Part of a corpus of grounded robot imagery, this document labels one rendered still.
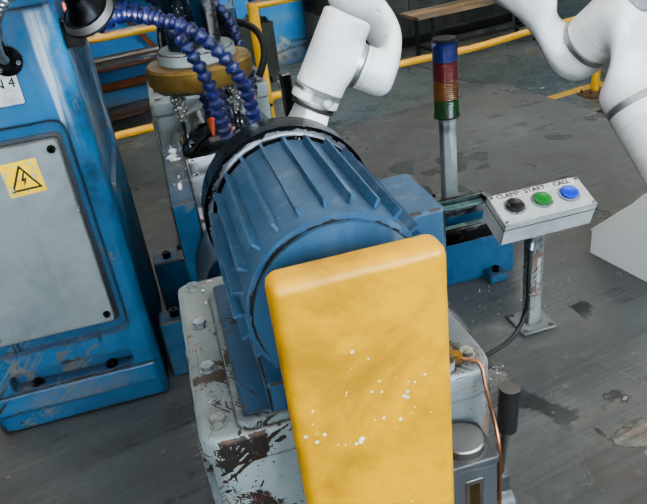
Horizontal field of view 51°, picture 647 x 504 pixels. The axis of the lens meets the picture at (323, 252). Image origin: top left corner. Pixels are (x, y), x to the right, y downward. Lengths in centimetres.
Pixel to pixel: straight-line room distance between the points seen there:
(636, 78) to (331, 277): 115
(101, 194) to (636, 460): 88
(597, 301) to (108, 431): 94
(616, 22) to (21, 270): 119
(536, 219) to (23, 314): 84
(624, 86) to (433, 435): 108
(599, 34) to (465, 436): 105
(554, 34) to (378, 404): 118
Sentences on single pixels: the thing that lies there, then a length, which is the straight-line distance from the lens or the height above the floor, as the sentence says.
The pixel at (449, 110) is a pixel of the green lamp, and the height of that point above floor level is 105.
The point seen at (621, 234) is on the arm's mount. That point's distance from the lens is 149.
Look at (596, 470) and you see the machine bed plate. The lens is 108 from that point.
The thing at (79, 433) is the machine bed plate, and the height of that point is 80.
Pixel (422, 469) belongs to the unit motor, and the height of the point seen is 114.
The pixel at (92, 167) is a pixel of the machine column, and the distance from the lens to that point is 106.
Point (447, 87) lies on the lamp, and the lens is 165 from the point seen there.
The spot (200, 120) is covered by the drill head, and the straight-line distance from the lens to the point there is 148.
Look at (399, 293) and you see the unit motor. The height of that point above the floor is 132.
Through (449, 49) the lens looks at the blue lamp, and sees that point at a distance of 163.
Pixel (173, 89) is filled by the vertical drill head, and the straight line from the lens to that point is 114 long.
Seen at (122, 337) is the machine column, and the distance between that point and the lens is 120.
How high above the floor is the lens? 158
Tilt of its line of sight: 29 degrees down
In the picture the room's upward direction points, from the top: 8 degrees counter-clockwise
